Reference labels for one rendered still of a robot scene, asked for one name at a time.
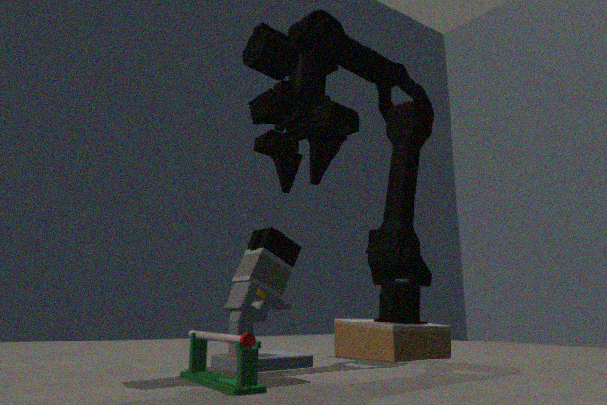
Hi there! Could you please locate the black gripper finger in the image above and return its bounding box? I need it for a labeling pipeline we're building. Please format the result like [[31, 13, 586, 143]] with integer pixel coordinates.
[[303, 125, 348, 185], [263, 144, 303, 193]]

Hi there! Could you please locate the grey tapered pin with red cap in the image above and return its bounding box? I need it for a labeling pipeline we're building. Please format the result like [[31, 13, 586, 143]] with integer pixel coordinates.
[[189, 330, 256, 349]]

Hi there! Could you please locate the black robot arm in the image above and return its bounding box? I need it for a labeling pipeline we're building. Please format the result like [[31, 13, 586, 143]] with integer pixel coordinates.
[[242, 10, 434, 324]]

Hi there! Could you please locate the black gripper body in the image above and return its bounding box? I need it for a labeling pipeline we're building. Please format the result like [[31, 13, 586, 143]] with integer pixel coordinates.
[[254, 81, 359, 154]]

